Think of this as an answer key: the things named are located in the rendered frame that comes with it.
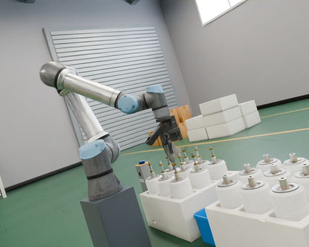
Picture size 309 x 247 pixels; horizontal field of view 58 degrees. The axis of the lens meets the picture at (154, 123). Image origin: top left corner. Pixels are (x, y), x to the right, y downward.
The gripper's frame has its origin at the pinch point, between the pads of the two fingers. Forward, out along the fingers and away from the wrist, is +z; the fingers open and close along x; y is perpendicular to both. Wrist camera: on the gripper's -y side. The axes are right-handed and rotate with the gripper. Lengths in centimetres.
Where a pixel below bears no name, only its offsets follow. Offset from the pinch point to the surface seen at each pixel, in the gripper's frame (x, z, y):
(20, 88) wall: 493, -154, -104
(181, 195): -4.2, 15.5, -1.5
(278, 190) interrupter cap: -54, 9, 11
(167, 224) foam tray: 6.6, 29.0, -8.9
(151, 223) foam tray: 23.3, 31.8, -13.0
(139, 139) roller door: 564, 21, 115
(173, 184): -2.9, 9.9, -3.0
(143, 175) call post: 36.5, 8.8, -7.1
